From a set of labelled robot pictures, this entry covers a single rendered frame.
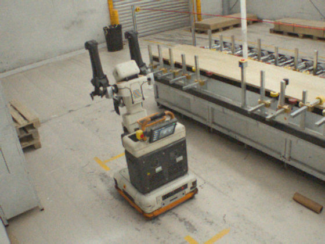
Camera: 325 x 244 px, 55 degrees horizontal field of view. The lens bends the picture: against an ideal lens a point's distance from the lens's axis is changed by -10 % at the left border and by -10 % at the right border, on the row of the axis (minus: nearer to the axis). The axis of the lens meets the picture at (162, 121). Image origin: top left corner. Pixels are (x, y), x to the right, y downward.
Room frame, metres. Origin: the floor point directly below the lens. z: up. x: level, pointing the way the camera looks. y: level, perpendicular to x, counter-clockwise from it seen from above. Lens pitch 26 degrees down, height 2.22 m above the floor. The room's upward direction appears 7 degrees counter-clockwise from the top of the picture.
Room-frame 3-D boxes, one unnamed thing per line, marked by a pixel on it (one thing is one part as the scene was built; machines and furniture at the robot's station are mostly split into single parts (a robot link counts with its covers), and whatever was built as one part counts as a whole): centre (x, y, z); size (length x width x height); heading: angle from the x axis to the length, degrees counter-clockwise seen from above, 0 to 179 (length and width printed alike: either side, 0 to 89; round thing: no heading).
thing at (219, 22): (11.23, -2.59, 0.23); 2.41 x 0.77 x 0.17; 124
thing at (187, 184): (2.55, -0.04, 0.23); 0.41 x 0.02 x 0.08; 122
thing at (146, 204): (2.81, 0.15, 0.16); 0.67 x 0.64 x 0.25; 32
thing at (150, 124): (2.72, 0.09, 0.87); 0.23 x 0.15 x 0.11; 122
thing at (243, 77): (3.23, -0.89, 0.93); 0.05 x 0.05 x 0.45; 33
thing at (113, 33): (9.57, 1.10, 0.36); 0.59 x 0.58 x 0.73; 33
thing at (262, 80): (3.01, -1.03, 0.93); 0.04 x 0.04 x 0.48; 33
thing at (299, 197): (2.30, -1.31, 0.04); 0.30 x 0.08 x 0.08; 33
